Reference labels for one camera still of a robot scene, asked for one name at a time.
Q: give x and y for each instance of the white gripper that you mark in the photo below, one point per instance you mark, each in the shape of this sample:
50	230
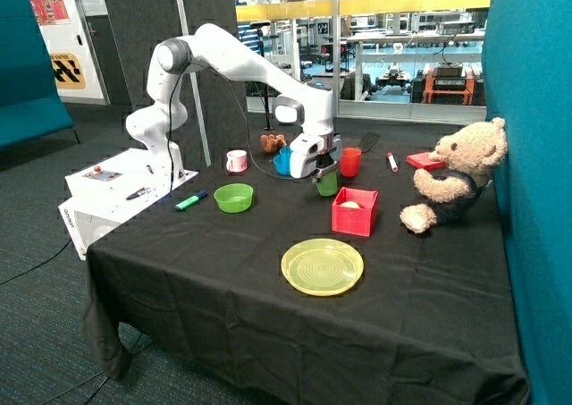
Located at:
314	155

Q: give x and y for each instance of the green plastic cup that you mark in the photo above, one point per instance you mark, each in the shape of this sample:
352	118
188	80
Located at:
327	185

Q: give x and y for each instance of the blue plastic cup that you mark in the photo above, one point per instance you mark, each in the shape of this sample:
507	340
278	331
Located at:
285	154

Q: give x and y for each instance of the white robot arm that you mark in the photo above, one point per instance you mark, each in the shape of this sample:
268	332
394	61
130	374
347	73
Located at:
222	65

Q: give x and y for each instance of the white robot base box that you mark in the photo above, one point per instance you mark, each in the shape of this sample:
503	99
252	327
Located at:
98	201

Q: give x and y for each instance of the red plastic cup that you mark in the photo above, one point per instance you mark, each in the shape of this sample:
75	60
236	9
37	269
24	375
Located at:
350	162

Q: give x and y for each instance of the blue plastic bowl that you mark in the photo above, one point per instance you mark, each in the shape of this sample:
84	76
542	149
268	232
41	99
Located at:
283	170

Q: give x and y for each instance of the white ball in box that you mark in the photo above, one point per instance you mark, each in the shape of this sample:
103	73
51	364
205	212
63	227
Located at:
350	204

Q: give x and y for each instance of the red square box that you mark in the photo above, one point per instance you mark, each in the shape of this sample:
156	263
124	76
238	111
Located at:
356	221

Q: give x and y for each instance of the small brown plush toy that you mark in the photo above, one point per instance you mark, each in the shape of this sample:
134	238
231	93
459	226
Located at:
272	143

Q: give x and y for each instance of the black spatula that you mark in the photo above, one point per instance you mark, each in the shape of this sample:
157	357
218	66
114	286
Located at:
368	141

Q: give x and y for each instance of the red white marker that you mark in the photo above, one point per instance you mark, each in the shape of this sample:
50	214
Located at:
392	161

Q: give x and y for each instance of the pink white mug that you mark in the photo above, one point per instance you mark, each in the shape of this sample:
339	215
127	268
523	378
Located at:
237	161

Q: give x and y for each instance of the green plastic bowl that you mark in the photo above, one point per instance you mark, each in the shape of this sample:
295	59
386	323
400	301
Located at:
234	198

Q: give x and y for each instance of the yellow plastic plate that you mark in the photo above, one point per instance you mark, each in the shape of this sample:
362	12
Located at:
322	267

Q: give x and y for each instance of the red flat box lid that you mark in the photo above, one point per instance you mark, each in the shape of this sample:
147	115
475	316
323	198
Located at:
422	160

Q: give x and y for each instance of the black tablecloth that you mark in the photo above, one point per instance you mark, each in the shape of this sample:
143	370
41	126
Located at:
315	299

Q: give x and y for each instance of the green blue highlighter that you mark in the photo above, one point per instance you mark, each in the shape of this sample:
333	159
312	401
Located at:
188	202

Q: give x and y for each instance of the beige teddy bear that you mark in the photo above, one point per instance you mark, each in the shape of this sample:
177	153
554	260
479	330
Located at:
471	155

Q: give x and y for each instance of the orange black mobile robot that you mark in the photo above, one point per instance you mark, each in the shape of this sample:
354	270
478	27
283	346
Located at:
449	84

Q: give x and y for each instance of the black tripod stand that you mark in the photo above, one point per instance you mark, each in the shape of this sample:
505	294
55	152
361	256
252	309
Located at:
258	25

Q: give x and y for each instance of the black pen on base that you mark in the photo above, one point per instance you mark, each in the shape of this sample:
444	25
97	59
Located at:
138	194

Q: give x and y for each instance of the yellow black sign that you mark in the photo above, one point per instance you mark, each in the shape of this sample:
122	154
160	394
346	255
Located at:
67	71

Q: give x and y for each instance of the teal sofa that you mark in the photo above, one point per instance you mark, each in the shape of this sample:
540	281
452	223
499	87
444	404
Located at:
30	105

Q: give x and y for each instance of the teal partition wall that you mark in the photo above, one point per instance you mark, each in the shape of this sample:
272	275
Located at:
527	77

